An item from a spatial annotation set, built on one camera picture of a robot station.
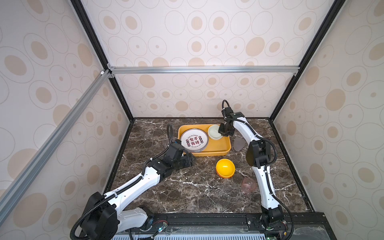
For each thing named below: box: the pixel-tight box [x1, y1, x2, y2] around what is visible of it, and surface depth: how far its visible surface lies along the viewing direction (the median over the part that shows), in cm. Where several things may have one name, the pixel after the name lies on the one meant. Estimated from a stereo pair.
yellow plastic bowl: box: [216, 158, 236, 178], surface depth 90 cm
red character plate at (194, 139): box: [180, 128, 209, 153], surface depth 105 cm
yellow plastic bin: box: [177, 123, 232, 157], surface depth 105 cm
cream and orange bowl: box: [207, 124, 223, 140], surface depth 107 cm
